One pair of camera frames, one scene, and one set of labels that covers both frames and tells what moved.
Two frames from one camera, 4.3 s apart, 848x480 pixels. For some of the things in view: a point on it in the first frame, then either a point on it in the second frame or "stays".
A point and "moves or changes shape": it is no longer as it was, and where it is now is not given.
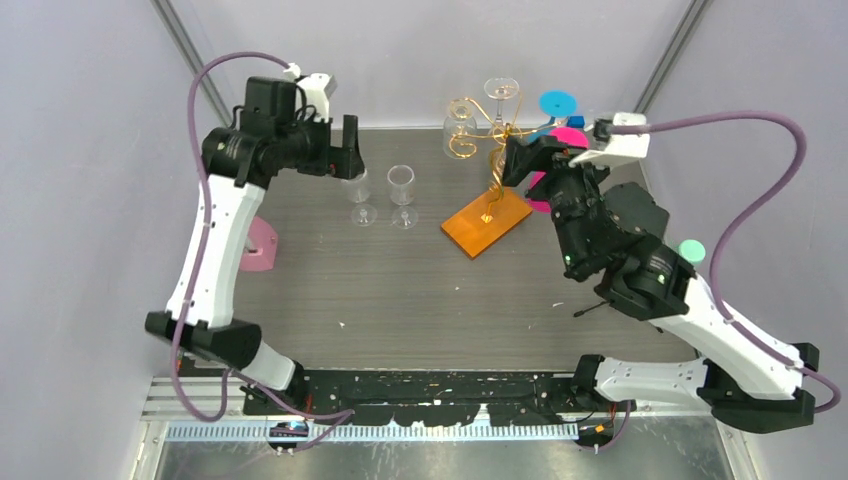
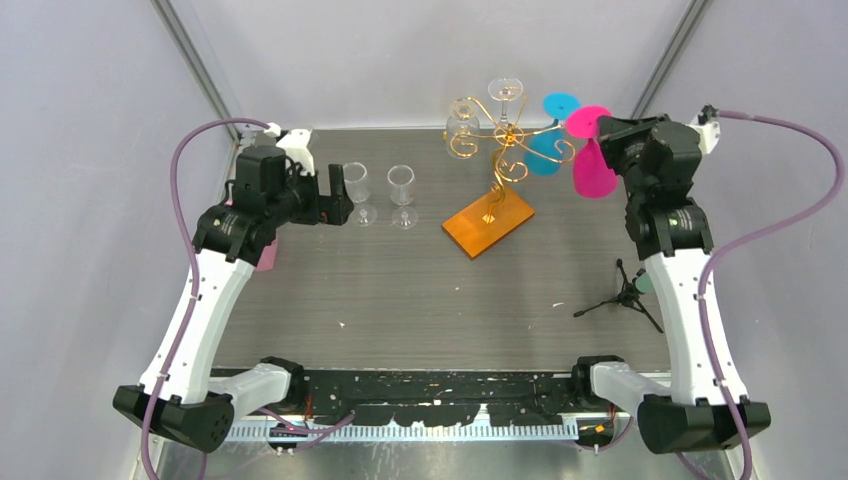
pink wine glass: (568, 137) moves or changes shape
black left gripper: (331, 159) to (332, 209)
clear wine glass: (358, 190) stays
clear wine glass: (401, 184) stays
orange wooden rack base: (473, 233) stays
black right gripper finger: (524, 157) to (610, 126)
